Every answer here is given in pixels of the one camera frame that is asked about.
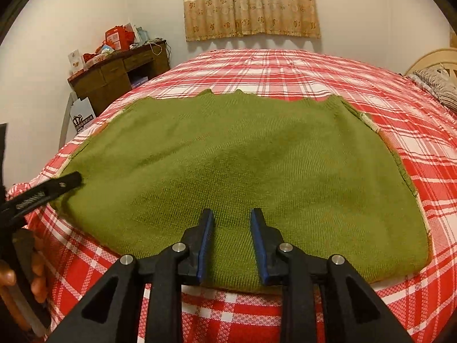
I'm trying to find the dark wooden desk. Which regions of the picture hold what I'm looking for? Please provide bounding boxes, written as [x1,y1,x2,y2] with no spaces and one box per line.
[67,39,171,117]

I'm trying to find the white paper bag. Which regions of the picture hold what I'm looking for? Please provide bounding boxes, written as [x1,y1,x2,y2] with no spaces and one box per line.
[69,96,97,134]

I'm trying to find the bed with red plaid sheet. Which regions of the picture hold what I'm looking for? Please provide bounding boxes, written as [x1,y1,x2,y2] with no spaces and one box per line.
[5,48,457,343]

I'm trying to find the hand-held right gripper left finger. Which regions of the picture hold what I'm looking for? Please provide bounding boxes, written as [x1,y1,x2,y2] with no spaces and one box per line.
[46,208,215,343]

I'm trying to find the boxes in desk shelf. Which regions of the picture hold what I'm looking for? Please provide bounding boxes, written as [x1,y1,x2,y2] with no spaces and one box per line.
[129,75,151,90]

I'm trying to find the grey metal frame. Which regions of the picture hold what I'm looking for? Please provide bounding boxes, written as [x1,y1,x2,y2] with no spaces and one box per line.
[58,91,77,151]

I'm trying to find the red gift boxes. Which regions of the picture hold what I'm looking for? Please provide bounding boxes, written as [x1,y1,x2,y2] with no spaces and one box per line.
[104,25,136,51]

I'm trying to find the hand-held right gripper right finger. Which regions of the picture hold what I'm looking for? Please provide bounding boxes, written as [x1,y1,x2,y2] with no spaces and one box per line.
[250,207,416,343]

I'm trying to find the person's left hand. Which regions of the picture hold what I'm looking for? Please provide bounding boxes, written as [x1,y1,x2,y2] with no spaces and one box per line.
[30,248,49,304]

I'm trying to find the white cable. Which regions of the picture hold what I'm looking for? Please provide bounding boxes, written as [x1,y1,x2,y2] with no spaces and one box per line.
[150,39,168,58]

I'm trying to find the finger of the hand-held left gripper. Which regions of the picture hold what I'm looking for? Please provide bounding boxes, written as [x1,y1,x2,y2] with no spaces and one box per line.
[0,123,8,192]
[0,171,83,227]

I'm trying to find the grey patterned pillow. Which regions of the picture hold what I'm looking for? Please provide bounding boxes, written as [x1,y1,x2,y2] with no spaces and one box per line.
[407,68,457,111]

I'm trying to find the pale blue carton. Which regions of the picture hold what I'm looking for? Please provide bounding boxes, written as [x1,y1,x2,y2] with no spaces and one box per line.
[134,23,149,45]

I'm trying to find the green orange striped knit sweater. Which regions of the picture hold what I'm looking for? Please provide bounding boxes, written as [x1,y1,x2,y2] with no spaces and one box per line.
[50,89,431,286]

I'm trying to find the cream wooden headboard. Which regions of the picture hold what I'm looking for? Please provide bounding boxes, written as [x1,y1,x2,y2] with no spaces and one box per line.
[405,48,457,79]

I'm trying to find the beige floral window curtain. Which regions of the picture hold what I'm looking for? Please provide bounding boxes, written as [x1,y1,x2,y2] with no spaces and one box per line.
[181,0,321,42]

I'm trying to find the white gift card box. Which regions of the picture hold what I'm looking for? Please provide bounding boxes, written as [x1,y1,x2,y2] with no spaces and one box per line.
[68,49,83,74]

